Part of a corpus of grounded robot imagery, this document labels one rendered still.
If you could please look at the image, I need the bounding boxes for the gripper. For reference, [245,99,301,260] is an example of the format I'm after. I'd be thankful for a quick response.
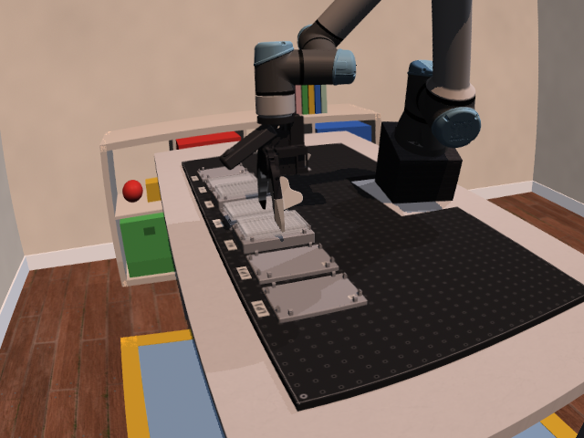
[257,114,308,232]

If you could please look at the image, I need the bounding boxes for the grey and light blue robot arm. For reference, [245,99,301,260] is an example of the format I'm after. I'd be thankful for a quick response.
[219,0,481,170]

